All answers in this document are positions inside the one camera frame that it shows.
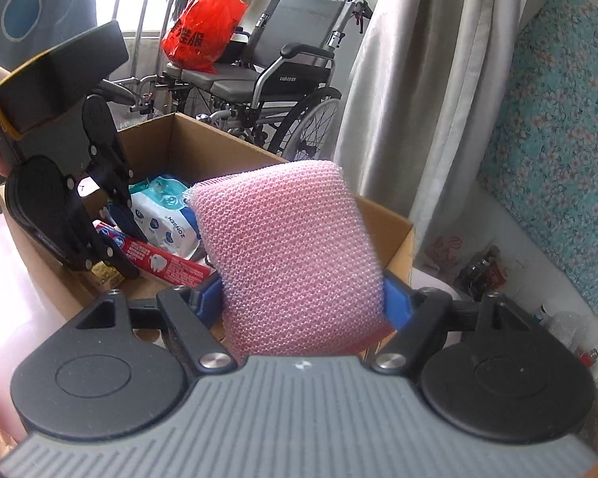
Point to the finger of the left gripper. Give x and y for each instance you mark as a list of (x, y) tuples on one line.
[(111, 174), (93, 246)]

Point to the pink mesh sponge cloth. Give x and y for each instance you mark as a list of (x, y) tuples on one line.
[(299, 274)]

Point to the gold small box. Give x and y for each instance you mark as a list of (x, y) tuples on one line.
[(105, 277)]

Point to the brown cardboard box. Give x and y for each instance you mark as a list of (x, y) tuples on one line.
[(193, 152)]

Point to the red toothpaste box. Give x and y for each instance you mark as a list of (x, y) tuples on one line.
[(161, 264)]

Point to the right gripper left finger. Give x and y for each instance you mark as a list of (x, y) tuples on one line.
[(185, 315)]

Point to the white blue wet wipes pack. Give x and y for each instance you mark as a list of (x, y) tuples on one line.
[(159, 216)]

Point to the red plastic bag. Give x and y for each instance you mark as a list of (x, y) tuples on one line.
[(202, 32)]

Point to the grey curtain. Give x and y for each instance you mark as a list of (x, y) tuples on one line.
[(422, 97)]

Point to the teal floral cloth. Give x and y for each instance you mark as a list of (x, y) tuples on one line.
[(541, 162)]

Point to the grey wheelchair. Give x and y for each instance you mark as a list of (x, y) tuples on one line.
[(272, 85)]

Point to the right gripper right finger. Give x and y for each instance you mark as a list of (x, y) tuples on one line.
[(422, 319)]

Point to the red bottle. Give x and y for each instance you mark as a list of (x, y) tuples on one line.
[(589, 357)]

